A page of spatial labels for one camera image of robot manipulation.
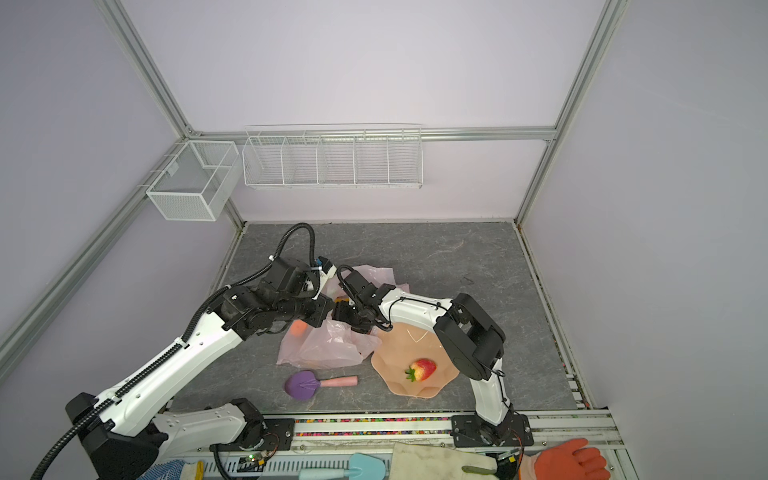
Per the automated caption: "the orange tangerine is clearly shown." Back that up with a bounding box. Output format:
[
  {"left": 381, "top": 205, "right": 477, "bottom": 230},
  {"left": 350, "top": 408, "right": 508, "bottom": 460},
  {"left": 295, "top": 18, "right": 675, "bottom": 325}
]
[{"left": 289, "top": 320, "right": 309, "bottom": 337}]

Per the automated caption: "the pink plastic bag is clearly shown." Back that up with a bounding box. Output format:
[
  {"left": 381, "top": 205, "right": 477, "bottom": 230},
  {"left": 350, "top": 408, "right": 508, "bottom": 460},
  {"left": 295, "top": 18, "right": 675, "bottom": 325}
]
[{"left": 275, "top": 265, "right": 410, "bottom": 370}]

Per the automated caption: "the red strawberry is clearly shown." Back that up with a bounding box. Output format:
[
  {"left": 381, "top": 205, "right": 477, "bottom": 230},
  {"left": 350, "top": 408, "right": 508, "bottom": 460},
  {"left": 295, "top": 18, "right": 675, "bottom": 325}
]
[{"left": 404, "top": 358, "right": 437, "bottom": 382}]

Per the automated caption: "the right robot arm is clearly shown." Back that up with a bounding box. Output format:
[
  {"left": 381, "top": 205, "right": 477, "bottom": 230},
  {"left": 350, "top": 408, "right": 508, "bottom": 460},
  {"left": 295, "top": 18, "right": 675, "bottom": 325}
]
[{"left": 331, "top": 284, "right": 514, "bottom": 431}]

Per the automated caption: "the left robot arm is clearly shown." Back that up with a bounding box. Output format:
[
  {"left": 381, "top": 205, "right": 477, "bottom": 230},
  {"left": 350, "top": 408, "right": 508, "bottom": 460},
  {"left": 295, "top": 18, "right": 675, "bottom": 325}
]
[{"left": 32, "top": 286, "right": 333, "bottom": 479}]

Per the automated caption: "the beige wavy fruit plate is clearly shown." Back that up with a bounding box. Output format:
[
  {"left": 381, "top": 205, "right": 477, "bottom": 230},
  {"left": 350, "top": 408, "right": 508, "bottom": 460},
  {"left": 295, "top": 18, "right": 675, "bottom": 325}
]
[{"left": 371, "top": 324, "right": 459, "bottom": 399}]

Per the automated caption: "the beige cloth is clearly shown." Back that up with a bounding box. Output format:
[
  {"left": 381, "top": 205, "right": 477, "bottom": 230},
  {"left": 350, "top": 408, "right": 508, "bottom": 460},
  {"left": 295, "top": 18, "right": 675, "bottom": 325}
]
[{"left": 388, "top": 443, "right": 497, "bottom": 480}]

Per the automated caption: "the small white mesh basket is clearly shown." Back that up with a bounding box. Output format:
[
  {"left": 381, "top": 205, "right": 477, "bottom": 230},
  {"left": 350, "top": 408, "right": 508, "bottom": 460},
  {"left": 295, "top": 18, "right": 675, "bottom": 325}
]
[{"left": 147, "top": 140, "right": 243, "bottom": 222}]

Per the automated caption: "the blue white knit glove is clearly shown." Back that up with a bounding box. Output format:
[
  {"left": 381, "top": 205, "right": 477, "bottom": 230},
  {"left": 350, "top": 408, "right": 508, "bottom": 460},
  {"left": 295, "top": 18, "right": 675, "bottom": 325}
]
[{"left": 138, "top": 460, "right": 187, "bottom": 480}]

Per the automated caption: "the orange rubber glove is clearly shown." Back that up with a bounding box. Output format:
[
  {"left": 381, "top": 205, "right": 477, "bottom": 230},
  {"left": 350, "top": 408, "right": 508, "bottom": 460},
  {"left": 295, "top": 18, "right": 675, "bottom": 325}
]
[{"left": 517, "top": 438, "right": 611, "bottom": 480}]

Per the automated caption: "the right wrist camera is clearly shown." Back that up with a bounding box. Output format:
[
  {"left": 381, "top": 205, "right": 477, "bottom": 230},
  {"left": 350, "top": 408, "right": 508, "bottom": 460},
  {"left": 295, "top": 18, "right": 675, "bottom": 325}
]
[{"left": 342, "top": 269, "right": 377, "bottom": 298}]

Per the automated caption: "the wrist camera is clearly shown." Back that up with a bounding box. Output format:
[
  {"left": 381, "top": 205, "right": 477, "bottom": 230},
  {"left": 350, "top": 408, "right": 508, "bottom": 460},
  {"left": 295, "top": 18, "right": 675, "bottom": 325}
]
[
  {"left": 342, "top": 269, "right": 377, "bottom": 298},
  {"left": 264, "top": 257, "right": 336, "bottom": 298}
]

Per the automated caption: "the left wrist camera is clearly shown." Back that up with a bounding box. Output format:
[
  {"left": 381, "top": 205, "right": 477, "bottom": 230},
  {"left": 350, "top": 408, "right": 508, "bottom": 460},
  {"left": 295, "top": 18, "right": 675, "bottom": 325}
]
[{"left": 264, "top": 257, "right": 336, "bottom": 298}]

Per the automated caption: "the purple scoop pink handle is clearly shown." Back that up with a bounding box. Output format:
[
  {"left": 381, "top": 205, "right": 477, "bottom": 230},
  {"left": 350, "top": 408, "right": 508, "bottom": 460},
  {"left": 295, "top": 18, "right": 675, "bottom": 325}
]
[{"left": 283, "top": 370, "right": 358, "bottom": 401}]

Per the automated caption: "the black corrugated cable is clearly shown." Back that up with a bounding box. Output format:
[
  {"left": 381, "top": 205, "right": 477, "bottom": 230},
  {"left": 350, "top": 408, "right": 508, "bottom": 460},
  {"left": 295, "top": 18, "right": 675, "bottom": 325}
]
[{"left": 179, "top": 223, "right": 317, "bottom": 343}]

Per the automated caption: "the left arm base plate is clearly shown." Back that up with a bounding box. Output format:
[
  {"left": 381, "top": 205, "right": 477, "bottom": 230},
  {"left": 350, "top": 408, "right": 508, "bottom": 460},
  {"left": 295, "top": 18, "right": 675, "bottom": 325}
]
[{"left": 218, "top": 417, "right": 295, "bottom": 452}]

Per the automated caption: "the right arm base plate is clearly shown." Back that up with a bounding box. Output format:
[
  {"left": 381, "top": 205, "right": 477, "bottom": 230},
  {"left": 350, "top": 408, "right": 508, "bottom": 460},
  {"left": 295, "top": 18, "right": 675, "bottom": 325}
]
[{"left": 450, "top": 411, "right": 534, "bottom": 448}]

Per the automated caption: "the long white wire basket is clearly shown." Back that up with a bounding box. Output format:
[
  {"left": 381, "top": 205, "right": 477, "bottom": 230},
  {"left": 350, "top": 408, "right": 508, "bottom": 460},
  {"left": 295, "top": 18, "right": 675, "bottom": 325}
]
[{"left": 242, "top": 123, "right": 424, "bottom": 189}]

